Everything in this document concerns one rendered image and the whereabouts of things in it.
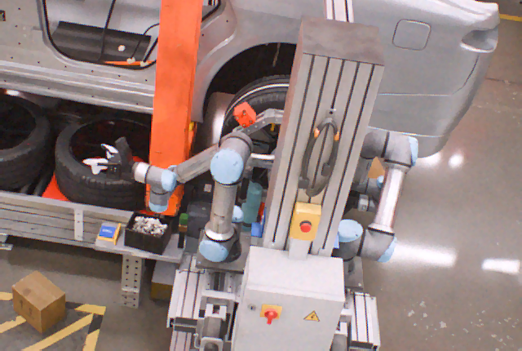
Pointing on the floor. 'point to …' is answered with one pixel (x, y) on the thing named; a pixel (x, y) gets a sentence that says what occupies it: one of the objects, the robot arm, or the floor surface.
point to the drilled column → (132, 281)
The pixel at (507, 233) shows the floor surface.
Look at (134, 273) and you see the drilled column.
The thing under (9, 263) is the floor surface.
